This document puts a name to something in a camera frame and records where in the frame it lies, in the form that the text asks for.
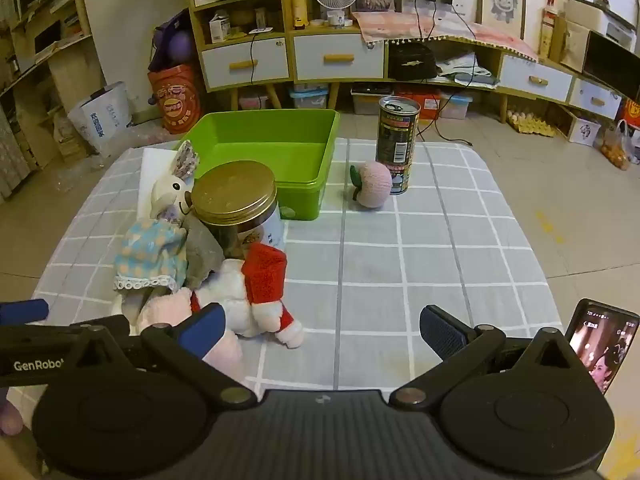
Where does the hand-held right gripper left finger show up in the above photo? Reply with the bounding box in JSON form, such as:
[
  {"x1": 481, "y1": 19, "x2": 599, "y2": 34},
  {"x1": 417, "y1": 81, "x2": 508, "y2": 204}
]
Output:
[{"x1": 50, "y1": 304, "x2": 257, "y2": 408}]

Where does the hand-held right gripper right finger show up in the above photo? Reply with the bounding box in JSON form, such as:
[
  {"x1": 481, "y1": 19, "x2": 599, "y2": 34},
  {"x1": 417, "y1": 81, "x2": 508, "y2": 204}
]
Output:
[{"x1": 389, "y1": 305, "x2": 591, "y2": 408}]

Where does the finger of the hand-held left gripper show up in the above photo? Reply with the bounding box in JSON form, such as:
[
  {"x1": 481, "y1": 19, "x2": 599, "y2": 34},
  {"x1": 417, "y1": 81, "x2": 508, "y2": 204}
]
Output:
[{"x1": 0, "y1": 300, "x2": 50, "y2": 326}]

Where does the pink white santa plush toy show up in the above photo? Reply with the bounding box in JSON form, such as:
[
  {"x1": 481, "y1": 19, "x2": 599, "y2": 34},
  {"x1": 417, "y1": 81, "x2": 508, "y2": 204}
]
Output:
[{"x1": 136, "y1": 242, "x2": 306, "y2": 391}]

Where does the rabbit plush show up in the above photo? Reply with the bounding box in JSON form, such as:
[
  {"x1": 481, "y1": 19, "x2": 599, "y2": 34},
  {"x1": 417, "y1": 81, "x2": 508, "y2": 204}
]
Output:
[{"x1": 114, "y1": 141, "x2": 201, "y2": 328}]

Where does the white foam block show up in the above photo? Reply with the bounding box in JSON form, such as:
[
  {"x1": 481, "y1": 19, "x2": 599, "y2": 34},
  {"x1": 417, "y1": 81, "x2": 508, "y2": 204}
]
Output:
[{"x1": 136, "y1": 147, "x2": 187, "y2": 221}]

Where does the green plastic bin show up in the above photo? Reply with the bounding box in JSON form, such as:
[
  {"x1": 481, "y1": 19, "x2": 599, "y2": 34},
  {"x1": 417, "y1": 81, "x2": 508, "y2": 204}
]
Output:
[{"x1": 176, "y1": 109, "x2": 341, "y2": 222}]

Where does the person's left hand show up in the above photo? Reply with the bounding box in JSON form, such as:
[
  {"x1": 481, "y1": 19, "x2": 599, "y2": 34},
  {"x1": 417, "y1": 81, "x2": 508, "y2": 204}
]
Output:
[{"x1": 0, "y1": 390, "x2": 24, "y2": 437}]

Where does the grey plush cloth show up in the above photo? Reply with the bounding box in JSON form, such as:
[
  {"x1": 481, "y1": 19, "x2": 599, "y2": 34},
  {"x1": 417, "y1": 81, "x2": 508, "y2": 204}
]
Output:
[{"x1": 182, "y1": 214, "x2": 226, "y2": 291}]

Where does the black smartphone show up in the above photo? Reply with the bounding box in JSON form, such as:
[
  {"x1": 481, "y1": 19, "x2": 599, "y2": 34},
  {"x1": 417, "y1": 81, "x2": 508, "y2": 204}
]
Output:
[{"x1": 565, "y1": 298, "x2": 640, "y2": 397}]

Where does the pink knitted peach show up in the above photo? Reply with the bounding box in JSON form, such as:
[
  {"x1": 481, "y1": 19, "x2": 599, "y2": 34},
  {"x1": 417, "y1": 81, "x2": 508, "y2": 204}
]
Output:
[{"x1": 349, "y1": 161, "x2": 396, "y2": 210}]

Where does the black tall can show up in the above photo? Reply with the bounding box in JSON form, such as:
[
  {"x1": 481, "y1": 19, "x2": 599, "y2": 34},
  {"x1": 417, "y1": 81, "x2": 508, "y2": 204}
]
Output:
[{"x1": 376, "y1": 96, "x2": 422, "y2": 196}]

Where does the white woven sack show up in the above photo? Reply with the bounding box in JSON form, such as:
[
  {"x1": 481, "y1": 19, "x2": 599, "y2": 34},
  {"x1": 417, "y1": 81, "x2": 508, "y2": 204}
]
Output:
[{"x1": 67, "y1": 81, "x2": 133, "y2": 158}]

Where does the clear plastic storage box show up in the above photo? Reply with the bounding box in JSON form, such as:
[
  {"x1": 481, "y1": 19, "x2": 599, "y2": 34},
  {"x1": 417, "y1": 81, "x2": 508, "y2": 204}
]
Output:
[
  {"x1": 440, "y1": 92, "x2": 474, "y2": 120},
  {"x1": 351, "y1": 85, "x2": 393, "y2": 115},
  {"x1": 290, "y1": 87, "x2": 330, "y2": 110}
]

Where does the red printed bag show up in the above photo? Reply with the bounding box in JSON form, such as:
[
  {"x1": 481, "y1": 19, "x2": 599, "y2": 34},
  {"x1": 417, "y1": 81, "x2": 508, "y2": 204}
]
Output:
[{"x1": 147, "y1": 64, "x2": 201, "y2": 135}]

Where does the egg tray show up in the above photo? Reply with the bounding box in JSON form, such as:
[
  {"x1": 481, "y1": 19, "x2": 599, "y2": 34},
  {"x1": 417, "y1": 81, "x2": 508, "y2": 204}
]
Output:
[{"x1": 506, "y1": 107, "x2": 557, "y2": 137}]

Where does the cardboard box with drawing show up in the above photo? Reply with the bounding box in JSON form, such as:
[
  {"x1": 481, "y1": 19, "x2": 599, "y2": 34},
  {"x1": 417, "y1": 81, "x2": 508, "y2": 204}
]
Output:
[{"x1": 560, "y1": 105, "x2": 604, "y2": 147}]

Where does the bag of oranges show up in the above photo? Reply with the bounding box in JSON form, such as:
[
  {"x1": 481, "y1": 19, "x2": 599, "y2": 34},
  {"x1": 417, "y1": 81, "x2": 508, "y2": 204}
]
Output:
[{"x1": 600, "y1": 120, "x2": 634, "y2": 172}]

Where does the wooden low cabinet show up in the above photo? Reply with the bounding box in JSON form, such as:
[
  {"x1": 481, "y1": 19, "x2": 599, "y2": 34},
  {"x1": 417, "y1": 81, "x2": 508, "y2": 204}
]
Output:
[{"x1": 385, "y1": 35, "x2": 626, "y2": 128}]

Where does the purple plush toy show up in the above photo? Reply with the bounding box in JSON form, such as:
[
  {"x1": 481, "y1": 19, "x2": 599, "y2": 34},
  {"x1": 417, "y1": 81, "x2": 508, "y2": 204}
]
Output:
[{"x1": 149, "y1": 10, "x2": 194, "y2": 73}]

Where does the wooden shelf cabinet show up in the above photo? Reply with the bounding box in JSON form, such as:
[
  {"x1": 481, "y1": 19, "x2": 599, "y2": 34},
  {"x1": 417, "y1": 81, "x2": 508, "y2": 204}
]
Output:
[{"x1": 182, "y1": 0, "x2": 391, "y2": 111}]

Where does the small white box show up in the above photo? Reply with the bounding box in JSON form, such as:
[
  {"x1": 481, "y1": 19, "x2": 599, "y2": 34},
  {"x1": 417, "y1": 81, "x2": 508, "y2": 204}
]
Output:
[{"x1": 209, "y1": 12, "x2": 232, "y2": 44}]

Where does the pink tasselled cloth runner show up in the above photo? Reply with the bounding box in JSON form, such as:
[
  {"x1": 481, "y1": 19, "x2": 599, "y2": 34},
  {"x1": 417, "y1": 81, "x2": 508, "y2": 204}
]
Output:
[{"x1": 352, "y1": 10, "x2": 542, "y2": 62}]

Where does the black monitor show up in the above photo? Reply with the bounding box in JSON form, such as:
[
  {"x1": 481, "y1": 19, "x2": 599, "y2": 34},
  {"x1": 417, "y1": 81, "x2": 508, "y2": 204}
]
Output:
[{"x1": 582, "y1": 30, "x2": 640, "y2": 105}]

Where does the framed cartoon girl picture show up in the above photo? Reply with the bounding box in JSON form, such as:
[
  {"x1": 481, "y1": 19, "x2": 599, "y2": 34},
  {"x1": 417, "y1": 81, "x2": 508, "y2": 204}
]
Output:
[{"x1": 477, "y1": 0, "x2": 527, "y2": 41}]

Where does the white printer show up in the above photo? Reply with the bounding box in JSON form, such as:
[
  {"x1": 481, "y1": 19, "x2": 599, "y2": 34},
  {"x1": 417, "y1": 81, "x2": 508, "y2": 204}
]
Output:
[{"x1": 565, "y1": 0, "x2": 639, "y2": 52}]

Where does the wooden wall shelving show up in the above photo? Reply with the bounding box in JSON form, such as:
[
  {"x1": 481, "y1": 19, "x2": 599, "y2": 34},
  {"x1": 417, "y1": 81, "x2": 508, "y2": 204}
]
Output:
[{"x1": 0, "y1": 0, "x2": 107, "y2": 198}]

